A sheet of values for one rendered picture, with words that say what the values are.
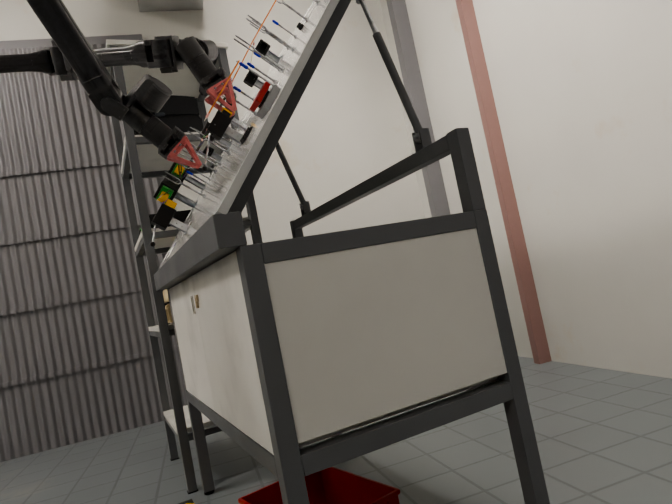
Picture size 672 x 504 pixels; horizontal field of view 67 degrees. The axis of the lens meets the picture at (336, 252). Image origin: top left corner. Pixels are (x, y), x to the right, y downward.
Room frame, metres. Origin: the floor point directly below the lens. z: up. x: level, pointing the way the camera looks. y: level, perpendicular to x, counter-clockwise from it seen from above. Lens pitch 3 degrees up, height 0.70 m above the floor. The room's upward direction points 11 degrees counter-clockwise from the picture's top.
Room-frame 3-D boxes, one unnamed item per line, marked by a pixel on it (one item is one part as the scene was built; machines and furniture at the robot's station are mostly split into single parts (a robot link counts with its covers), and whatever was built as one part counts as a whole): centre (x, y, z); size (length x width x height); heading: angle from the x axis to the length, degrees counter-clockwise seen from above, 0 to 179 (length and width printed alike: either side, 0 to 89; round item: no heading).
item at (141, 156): (2.39, 0.65, 0.93); 0.60 x 0.50 x 1.85; 26
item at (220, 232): (1.46, 0.44, 0.83); 1.18 x 0.05 x 0.06; 26
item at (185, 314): (1.72, 0.54, 0.60); 0.55 x 0.02 x 0.39; 26
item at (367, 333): (1.60, 0.15, 0.60); 1.17 x 0.58 x 0.40; 26
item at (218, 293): (1.22, 0.30, 0.60); 0.55 x 0.03 x 0.39; 26
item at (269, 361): (1.60, 0.16, 0.40); 1.18 x 0.60 x 0.80; 26
